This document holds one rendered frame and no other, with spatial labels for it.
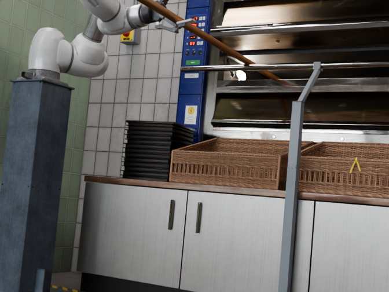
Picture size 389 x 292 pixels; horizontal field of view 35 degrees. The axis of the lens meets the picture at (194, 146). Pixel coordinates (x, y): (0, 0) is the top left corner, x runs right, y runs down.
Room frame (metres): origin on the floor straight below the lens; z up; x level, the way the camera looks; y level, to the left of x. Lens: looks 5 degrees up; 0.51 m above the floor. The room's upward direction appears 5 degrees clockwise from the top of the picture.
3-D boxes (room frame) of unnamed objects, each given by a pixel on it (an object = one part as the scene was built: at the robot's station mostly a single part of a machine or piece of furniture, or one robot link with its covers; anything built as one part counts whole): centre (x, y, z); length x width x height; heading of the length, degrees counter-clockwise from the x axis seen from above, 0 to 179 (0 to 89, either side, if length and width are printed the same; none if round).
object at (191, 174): (2.99, -0.25, 0.72); 0.56 x 0.49 x 0.28; 62
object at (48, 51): (2.96, 0.75, 1.17); 0.18 x 0.16 x 0.22; 125
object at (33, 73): (2.93, 0.77, 1.03); 0.22 x 0.18 x 0.06; 148
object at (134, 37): (3.65, 0.45, 1.46); 0.10 x 0.07 x 0.10; 60
